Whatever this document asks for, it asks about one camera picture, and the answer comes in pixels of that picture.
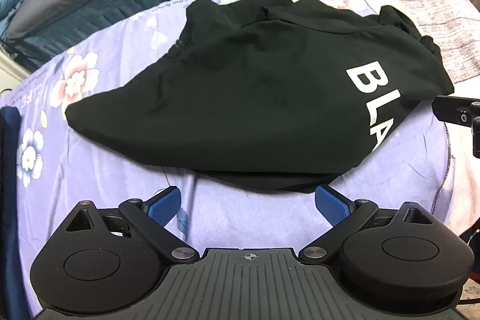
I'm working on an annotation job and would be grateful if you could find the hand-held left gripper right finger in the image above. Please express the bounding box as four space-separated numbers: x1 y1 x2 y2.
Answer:
300 185 433 264

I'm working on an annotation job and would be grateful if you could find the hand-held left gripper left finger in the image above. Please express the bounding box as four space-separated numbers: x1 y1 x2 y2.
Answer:
65 186 199 264

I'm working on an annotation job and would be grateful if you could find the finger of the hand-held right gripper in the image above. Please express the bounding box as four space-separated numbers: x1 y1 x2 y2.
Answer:
431 95 480 159

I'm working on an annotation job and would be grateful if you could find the black jacket with white print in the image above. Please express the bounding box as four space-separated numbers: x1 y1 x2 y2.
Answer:
64 0 455 195

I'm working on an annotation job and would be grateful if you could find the purple floral bedsheet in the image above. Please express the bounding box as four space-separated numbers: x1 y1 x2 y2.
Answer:
0 0 454 320

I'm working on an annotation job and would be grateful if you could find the dark blue cloth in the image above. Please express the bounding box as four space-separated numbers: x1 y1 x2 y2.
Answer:
0 106 34 320

